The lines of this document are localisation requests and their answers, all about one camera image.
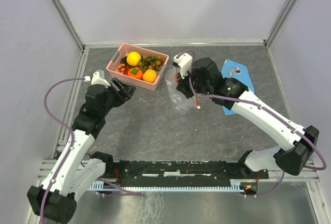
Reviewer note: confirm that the yellow orange peach toy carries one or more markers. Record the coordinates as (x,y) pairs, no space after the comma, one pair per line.
(150,76)

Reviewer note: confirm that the small red fruits toy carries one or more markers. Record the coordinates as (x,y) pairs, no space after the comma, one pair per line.
(123,68)

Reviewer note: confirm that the orange persimmon toy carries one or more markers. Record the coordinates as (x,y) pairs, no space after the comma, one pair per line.
(136,73)

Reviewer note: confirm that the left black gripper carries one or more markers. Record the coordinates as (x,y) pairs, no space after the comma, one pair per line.
(125,91)

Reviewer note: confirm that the dark grape bunch toy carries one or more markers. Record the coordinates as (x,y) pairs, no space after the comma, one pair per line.
(124,60)

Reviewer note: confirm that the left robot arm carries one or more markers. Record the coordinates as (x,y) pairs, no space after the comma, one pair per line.
(57,197)

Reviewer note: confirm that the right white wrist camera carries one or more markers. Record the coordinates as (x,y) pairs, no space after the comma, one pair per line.
(183,63)

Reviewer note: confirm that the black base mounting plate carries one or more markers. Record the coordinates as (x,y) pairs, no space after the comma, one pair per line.
(173,174)

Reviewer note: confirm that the blue cartoon cloth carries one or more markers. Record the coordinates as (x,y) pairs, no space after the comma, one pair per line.
(235,70)

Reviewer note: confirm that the pink plastic basket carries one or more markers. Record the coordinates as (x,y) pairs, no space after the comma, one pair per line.
(123,51)

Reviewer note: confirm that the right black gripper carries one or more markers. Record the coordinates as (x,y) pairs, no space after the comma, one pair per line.
(182,86)

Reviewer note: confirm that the light blue cable duct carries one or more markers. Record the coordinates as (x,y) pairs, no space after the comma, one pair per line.
(102,187)

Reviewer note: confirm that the green longan bunch toy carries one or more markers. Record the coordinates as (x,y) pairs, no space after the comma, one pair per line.
(151,62)

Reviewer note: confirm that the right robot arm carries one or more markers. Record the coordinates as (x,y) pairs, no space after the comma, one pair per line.
(295,143)

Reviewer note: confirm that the clear zip top bag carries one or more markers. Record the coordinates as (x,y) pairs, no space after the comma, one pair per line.
(179,102)

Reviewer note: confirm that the yellow lemon toy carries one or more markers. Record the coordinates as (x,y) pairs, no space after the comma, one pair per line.
(133,58)

